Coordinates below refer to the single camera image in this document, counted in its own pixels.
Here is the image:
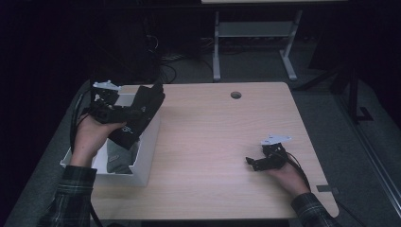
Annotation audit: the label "black glove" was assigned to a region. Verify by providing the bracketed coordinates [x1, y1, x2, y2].
[108, 81, 166, 151]

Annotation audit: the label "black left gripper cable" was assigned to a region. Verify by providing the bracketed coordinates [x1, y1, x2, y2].
[68, 90, 105, 227]

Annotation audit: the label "aluminium rail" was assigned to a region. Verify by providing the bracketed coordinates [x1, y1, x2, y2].
[333, 94, 401, 219]

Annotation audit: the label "black tape strip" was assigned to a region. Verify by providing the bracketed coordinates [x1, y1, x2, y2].
[316, 184, 340, 195]

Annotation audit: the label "black floor cables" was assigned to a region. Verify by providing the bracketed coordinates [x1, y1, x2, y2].
[143, 32, 216, 84]

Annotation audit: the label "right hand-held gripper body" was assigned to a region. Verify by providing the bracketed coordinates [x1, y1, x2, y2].
[255, 133, 293, 172]

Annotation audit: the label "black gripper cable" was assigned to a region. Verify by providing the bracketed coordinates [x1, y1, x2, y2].
[284, 151, 312, 192]
[68, 90, 105, 227]

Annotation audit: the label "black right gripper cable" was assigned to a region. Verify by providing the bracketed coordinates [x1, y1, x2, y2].
[284, 151, 312, 192]

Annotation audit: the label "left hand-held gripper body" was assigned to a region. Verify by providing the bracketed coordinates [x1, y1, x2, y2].
[88, 79, 133, 125]

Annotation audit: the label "dark metal stand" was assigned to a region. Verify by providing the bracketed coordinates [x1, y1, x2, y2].
[292, 56, 361, 125]

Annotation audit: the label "grey metal-frame table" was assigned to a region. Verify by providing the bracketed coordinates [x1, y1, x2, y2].
[200, 0, 348, 82]

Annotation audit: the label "grey mitten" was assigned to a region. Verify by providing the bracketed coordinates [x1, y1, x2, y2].
[106, 138, 140, 175]

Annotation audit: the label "person's left hand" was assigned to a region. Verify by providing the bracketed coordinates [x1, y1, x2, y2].
[69, 113, 128, 168]

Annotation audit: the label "person's right hand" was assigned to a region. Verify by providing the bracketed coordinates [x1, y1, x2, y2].
[268, 162, 312, 199]

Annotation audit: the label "white box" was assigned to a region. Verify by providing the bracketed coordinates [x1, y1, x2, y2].
[60, 93, 161, 187]

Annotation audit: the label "black floor bracket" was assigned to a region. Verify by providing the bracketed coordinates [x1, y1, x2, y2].
[357, 106, 375, 123]

